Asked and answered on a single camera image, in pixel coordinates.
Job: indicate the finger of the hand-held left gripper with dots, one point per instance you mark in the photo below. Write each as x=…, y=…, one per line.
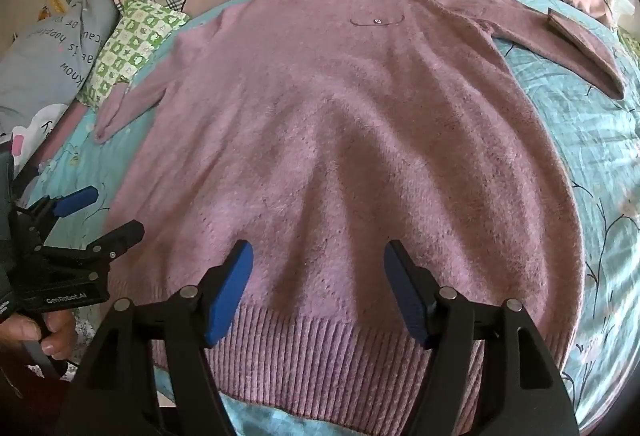
x=75, y=199
x=117, y=238

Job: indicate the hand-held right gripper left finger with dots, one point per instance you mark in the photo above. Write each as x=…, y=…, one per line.
x=227, y=296

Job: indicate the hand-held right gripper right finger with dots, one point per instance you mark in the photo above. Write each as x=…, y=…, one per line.
x=407, y=291

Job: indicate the person's left hand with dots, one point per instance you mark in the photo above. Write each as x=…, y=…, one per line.
x=57, y=333

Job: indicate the green checkered pillow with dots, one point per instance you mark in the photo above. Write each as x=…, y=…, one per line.
x=132, y=46

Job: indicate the grey printed pillow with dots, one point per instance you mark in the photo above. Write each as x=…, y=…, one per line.
x=45, y=61

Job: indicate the teal floral bedsheet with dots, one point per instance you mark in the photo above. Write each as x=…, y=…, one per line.
x=595, y=156

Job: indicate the pink knitted sweater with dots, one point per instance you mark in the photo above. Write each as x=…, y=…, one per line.
x=345, y=126

